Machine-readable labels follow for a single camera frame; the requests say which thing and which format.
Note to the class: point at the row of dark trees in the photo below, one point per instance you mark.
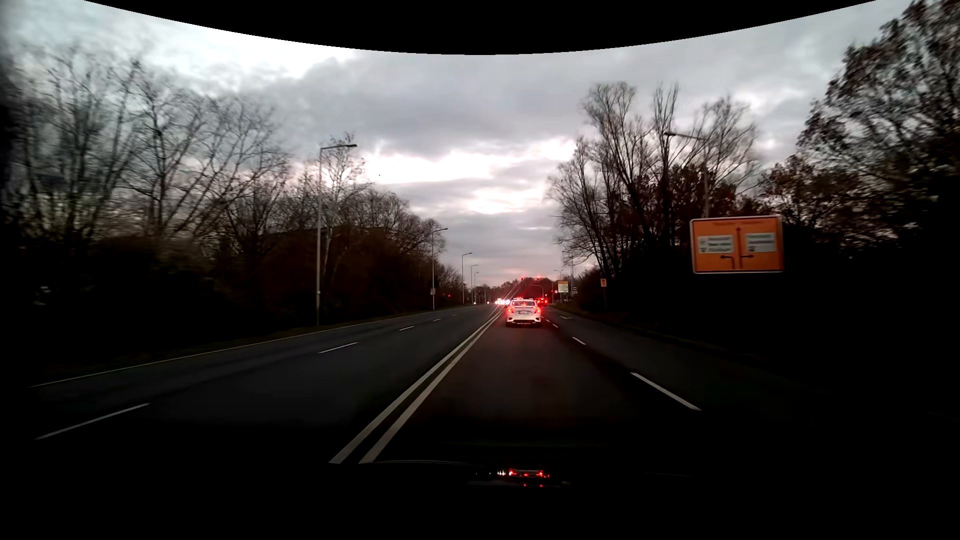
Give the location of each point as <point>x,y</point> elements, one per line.
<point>825,225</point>

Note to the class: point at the row of bare trees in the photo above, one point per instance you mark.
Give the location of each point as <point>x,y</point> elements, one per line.
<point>150,225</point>

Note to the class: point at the white car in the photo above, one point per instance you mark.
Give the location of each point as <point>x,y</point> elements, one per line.
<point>523,312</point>

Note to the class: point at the dark grey asphalt road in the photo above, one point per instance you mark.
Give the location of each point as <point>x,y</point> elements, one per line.
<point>525,375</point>

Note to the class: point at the yellow road sign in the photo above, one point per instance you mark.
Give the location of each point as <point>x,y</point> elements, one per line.
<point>562,286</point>

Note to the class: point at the queue of vehicles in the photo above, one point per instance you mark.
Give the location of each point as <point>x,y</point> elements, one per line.
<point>529,297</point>

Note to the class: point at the tall lamp post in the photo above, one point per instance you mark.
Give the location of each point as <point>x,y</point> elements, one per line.
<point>433,270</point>
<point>319,232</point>
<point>463,277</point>
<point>705,176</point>
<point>472,283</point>

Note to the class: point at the large orange road sign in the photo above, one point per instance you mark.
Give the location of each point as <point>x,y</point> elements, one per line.
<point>736,244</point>

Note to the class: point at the small orange road sign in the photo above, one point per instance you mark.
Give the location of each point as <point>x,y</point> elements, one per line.
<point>603,283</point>

